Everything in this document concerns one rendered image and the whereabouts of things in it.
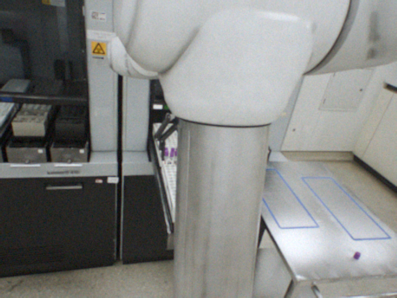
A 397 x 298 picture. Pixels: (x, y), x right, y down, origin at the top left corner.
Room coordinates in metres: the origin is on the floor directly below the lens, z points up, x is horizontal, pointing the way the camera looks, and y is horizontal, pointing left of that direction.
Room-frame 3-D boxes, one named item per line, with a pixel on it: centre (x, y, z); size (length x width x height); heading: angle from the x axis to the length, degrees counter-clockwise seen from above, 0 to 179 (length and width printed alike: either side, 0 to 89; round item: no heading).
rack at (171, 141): (1.15, 0.14, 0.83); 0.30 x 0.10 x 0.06; 18
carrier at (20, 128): (1.06, 0.69, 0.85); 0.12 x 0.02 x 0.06; 109
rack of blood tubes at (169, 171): (0.85, 0.04, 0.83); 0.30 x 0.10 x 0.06; 18
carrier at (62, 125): (1.11, 0.55, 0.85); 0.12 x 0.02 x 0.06; 108
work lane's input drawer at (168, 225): (0.98, 0.08, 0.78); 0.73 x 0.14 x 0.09; 18
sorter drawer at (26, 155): (1.29, 0.77, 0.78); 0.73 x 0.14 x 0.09; 18
